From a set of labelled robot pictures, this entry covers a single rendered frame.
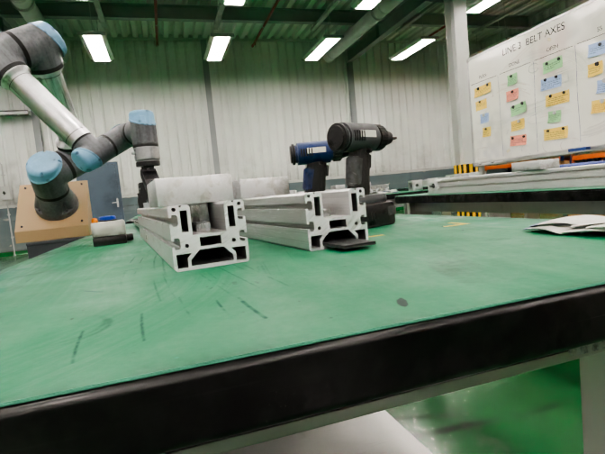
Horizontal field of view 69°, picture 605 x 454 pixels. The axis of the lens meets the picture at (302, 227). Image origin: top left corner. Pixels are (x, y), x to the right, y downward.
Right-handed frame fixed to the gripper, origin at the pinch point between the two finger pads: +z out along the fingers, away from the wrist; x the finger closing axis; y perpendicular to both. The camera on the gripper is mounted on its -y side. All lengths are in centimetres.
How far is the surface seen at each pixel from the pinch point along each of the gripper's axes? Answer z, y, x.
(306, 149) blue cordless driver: -17, -35, -37
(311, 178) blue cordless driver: -9, -34, -38
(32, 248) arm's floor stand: 4, 44, 40
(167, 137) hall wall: -179, 1084, -149
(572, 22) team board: -102, 71, -297
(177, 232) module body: -3, -84, 5
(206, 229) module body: -3, -80, 0
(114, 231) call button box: -1.2, -19.7, 12.0
